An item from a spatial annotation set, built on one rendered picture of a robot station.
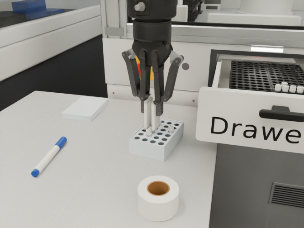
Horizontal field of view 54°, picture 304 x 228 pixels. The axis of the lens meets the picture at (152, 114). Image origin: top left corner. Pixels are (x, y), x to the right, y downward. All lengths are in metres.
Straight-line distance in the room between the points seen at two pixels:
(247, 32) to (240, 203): 0.58
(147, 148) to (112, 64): 0.38
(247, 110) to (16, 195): 0.45
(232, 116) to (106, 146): 0.30
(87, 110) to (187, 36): 0.34
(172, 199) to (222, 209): 0.65
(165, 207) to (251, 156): 0.55
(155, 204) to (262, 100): 0.26
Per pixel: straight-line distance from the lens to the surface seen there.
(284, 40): 0.86
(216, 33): 0.85
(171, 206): 0.50
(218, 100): 0.57
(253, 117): 0.58
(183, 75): 0.89
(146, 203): 0.49
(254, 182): 1.05
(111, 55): 0.94
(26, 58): 1.18
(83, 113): 0.83
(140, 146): 0.65
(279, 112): 0.54
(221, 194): 1.09
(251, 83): 0.71
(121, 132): 0.75
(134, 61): 0.64
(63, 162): 0.67
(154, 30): 0.56
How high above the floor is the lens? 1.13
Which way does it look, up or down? 26 degrees down
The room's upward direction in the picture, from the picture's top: straight up
